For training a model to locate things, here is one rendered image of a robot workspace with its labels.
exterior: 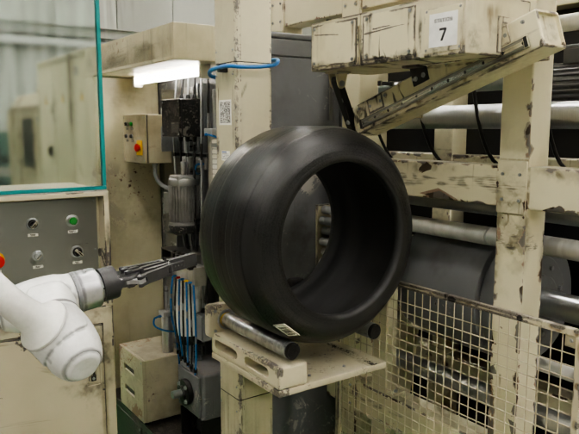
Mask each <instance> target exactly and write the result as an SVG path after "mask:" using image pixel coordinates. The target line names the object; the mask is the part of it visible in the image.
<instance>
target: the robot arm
mask: <svg viewBox="0 0 579 434"><path fill-rule="evenodd" d="M162 258H163V260H162V261H161V260H160V259H157V260H154V261H150V262H145V263H138V264H134V265H129V266H123V267H122V266H121V267H119V271H116V270H115V268H114V267H113V266H111V265H109V266H105V267H102V268H99V269H95V270H94V269H93V268H91V267H89V268H87V269H84V270H78V271H74V272H70V273H67V274H62V275H48V276H41V277H37V278H34V279H30V280H27V281H25V282H20V283H18V284H16V285H15V284H13V283H12V282H11V281H10V280H9V279H8V278H7V277H6V276H4V275H3V274H2V273H1V272H0V326H1V327H2V329H3V330H4V331H5V332H14V333H21V342H22V345H23V347H25V348H26V349H27V350H28V351H29V352H30V353H32V354H33V355H34V356H35V357H36V358H37V359H38V360H39V361H40V363H41V364H42V365H43V366H46V367H48V369H49V370H50V371H51V372H52V373H53V374H54V375H56V376H57V377H58V378H60V379H62V380H64V381H70V382H75V381H81V380H83V379H85V378H87V377H89V376H90V375H92V374H93V373H94V372H95V371H96V370H97V367H98V365H99V364H100V363H101V361H102V358H103V347H102V342H101V339H100V337H99V335H98V333H97V330H96V328H95V327H94V326H93V324H92V323H91V321H90V320H89V318H88V317H87V316H86V314H85V313H84V311H88V310H91V309H93V308H96V307H100V306H102V305H103V303H104V302H105V301H111V300H113V299H116V298H119V297H120V296H121V290H122V289H123V288H133V287H135V285H138V284H139V288H143V287H145V286H146V285H147V284H149V283H152V282H156V281H157V280H160V279H163V278H165V277H168V276H173V272H174V271H178V270H183V269H186V268H189V267H192V266H195V265H197V261H196V254H195V253H194V252H191V253H188V254H184V255H181V256H178V257H173V258H169V259H166V257H162Z"/></svg>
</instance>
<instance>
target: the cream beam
mask: <svg viewBox="0 0 579 434"><path fill-rule="evenodd" d="M530 6H531V2H529V1H525V0H420V1H415V2H411V3H404V4H400V5H396V6H392V7H388V8H384V9H377V10H372V11H369V12H364V13H361V14H356V15H349V16H345V17H341V18H337V19H333V20H329V21H325V22H317V23H314V24H312V71H318V72H328V71H350V72H351V73H350V74H360V75H376V74H384V73H393V72H402V71H410V69H403V68H402V66H403V65H417V64H419V65H425V66H427V67H428V66H430V65H440V64H448V63H457V62H464V61H473V60H480V59H496V58H497V57H500V53H501V46H502V27H503V26H505V25H507V24H508V23H510V22H512V21H514V20H516V19H517V18H519V17H521V16H523V15H525V14H527V13H528V12H530ZM456 9H458V43H457V45H450V46H439V47H432V48H429V18H430V15H433V14H438V13H443V12H447V11H452V10H456Z"/></svg>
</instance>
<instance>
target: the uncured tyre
mask: <svg viewBox="0 0 579 434"><path fill-rule="evenodd" d="M314 174H316V176H317V177H318V178H319V179H320V180H321V182H322V184H323V186H324V188H325V190H326V192H327V196H328V199H329V203H330V208H331V230H330V235H329V240H328V242H327V247H326V249H325V251H324V253H323V255H322V257H321V260H320V262H319V263H318V264H317V265H316V267H315V268H314V269H313V271H312V272H311V273H310V274H309V275H308V276H307V277H306V278H304V279H303V280H302V281H301V282H299V283H297V284H296V285H295V286H293V287H290V286H289V284H288V281H287V279H286V276H285V274H284V270H283V262H282V253H281V243H282V234H283V225H284V222H285V219H286V216H287V213H288V211H289V209H290V205H291V203H292V202H293V200H294V198H295V197H296V194H297V193H298V191H299V190H300V189H301V187H302V186H303V185H304V184H305V182H307V180H309V178H310V177H311V176H313V175H314ZM412 231H413V224H412V213H411V207H410V202H409V199H408V192H407V189H406V186H405V183H404V181H403V179H402V175H401V173H400V171H399V170H398V168H397V167H396V165H395V163H394V161H393V160H392V158H391V157H390V156H389V154H388V153H387V152H386V151H384V149H383V148H382V147H381V146H380V145H378V144H377V143H376V142H375V141H373V140H372V139H370V138H368V137H366V136H364V135H362V134H361V133H357V132H355V131H353V130H351V129H348V128H344V127H336V126H287V127H277V128H273V129H271V130H268V131H265V132H263V133H260V134H258V135H257V136H255V137H253V138H251V139H249V140H248V141H247V142H245V143H244V144H242V145H241V146H239V147H238V148H237V149H236V150H235V151H234V152H233V153H232V154H231V155H230V156H229V157H228V158H227V159H226V160H225V162H224V163H223V164H222V165H221V167H220V169H219V170H218V171H217V172H216V174H215V177H214V178H213V180H212V182H211V184H210V186H209V189H208V192H207V194H206V196H205V200H204V203H203V206H202V213H201V219H200V231H199V238H200V249H201V254H202V261H203V265H204V268H205V270H206V272H207V275H208V277H209V280H210V282H211V283H212V285H213V287H214V289H215V291H216V292H217V293H218V295H219V296H220V297H221V298H222V300H223V301H224V302H225V303H226V304H227V305H228V306H229V307H230V308H231V309H232V310H233V311H234V312H235V313H237V314H238V315H239V316H240V317H241V318H243V319H246V320H248V321H250V322H252V323H253V324H255V325H257V326H260V327H263V328H264V329H266V330H268V331H270V332H273V333H276V334H277V335H279V336H281V337H283V338H287V339H289V340H292V341H296V342H300V343H327V342H332V341H336V340H339V339H342V338H345V337H347V336H350V335H352V334H353V333H354V332H357V331H358V330H360V329H361V328H363V327H364V326H366V325H367V324H368V323H369V322H370V321H371V320H373V319H374V318H375V317H376V316H377V314H378V313H379V312H380V311H381V310H382V309H383V307H384V306H385V305H386V303H387V302H388V301H389V299H390V297H391V296H392V295H393V293H394V292H395V290H396V288H397V286H398V285H399V283H400V280H401V279H402V276H403V273H404V271H405V269H406V266H407V263H408V257H409V253H410V248H411V242H412ZM279 324H285V325H287V326H288V327H290V328H291V329H293V330H294V331H295V332H297V333H299V334H300V336H291V337H288V336H287V335H285V334H284V333H283V332H281V331H279V330H278V329H277V328H276V327H275V326H273V325H279Z"/></svg>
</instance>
